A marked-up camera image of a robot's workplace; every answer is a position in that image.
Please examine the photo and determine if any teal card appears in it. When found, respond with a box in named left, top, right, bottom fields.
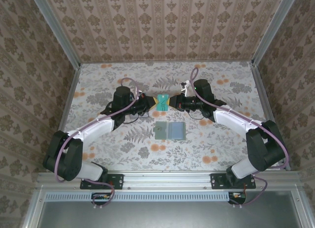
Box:
left=156, top=93, right=170, bottom=112

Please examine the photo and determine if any green card holder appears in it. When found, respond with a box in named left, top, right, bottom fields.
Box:
left=153, top=121, right=186, bottom=141

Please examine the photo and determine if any grey metal panel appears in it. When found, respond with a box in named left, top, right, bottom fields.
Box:
left=36, top=190, right=304, bottom=228

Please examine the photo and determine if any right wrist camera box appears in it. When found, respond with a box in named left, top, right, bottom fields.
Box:
left=180, top=80, right=192, bottom=96

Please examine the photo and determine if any aluminium side rail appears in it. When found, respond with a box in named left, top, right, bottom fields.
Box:
left=45, top=65, right=82, bottom=172
left=250, top=62, right=291, bottom=171

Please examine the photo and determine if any aluminium front frame rail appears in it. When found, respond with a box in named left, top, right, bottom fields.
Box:
left=36, top=170, right=300, bottom=191

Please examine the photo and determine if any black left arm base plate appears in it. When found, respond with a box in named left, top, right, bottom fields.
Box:
left=79, top=173, right=124, bottom=190

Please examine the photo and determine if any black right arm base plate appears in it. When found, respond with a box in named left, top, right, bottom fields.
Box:
left=210, top=173, right=257, bottom=190

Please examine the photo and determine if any aluminium frame post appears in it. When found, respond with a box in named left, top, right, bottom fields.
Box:
left=250, top=0, right=296, bottom=66
left=27, top=0, right=82, bottom=69

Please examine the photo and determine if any grey slotted cable duct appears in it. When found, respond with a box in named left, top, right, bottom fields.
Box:
left=45, top=191, right=247, bottom=202

